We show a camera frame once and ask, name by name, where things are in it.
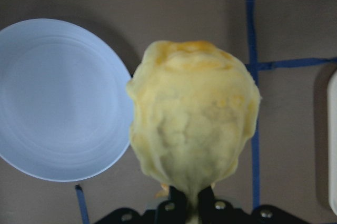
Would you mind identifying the white rectangular tray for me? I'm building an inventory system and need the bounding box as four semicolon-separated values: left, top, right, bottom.
327;71;336;215

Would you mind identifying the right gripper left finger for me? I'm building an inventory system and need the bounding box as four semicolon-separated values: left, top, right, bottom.
97;186;187;223

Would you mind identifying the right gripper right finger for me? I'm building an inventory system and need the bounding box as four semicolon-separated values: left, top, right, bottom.
198;186;253;224

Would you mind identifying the blue plate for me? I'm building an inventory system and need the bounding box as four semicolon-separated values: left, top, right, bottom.
1;18;133;182

